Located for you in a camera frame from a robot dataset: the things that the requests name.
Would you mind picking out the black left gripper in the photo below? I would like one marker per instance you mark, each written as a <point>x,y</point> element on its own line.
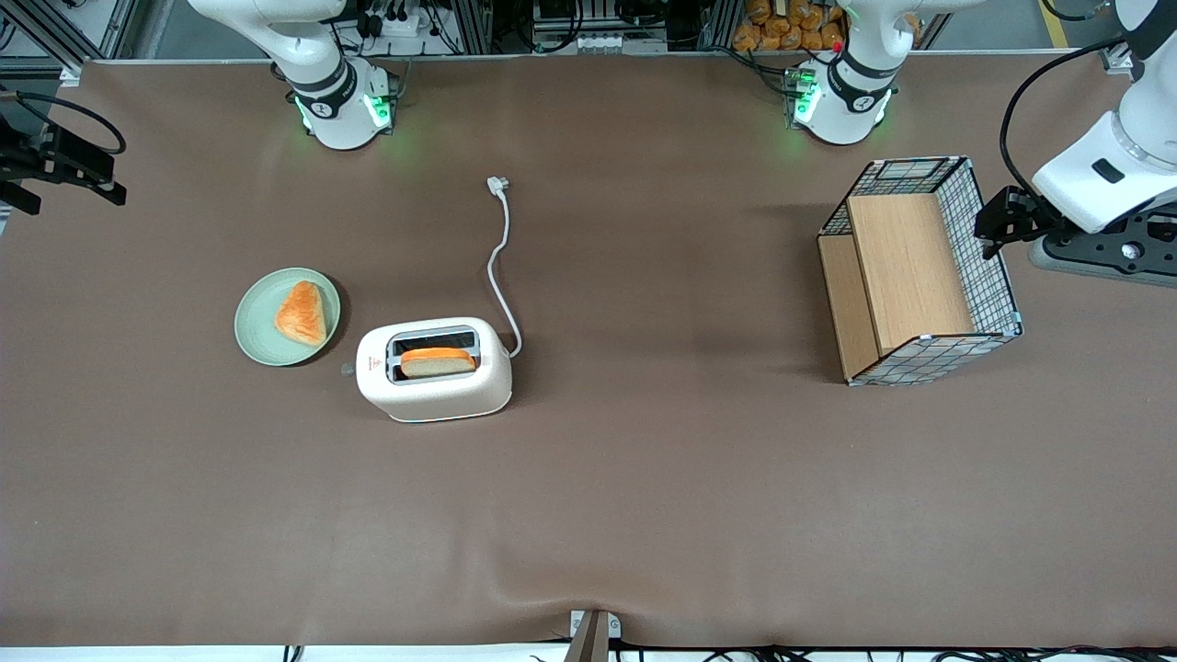
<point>1014,213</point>

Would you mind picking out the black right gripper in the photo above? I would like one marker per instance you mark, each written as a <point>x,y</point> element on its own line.
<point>44,158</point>

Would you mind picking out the white two-slot toaster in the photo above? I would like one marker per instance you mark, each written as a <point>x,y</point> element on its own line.
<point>441,395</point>

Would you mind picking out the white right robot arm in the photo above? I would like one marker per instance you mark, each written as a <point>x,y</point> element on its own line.
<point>336,119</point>

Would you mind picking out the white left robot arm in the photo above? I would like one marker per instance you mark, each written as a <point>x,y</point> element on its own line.
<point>846,110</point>

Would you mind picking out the pale green round plate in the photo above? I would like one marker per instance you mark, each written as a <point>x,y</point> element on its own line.
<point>257,322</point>

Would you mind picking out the base box with green light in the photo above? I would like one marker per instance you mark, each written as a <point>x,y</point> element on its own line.
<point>802,101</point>
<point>379,110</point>

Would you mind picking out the orange triangular pastry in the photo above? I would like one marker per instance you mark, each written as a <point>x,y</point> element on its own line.
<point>303,317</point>

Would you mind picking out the bag of bread rolls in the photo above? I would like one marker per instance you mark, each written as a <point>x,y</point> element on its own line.
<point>782,32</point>

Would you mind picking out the white power strip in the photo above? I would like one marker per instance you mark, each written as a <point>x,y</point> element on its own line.
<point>405,26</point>

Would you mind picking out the toast bread slice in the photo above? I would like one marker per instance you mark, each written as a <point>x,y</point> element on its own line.
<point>437,365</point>

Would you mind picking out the metal table clamp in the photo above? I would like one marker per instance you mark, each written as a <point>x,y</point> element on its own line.
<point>593,639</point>

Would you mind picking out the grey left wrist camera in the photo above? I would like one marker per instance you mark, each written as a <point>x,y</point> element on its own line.
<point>1140,262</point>

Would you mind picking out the aluminium frame profile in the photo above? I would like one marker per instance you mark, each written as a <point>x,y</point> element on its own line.
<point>124,23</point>

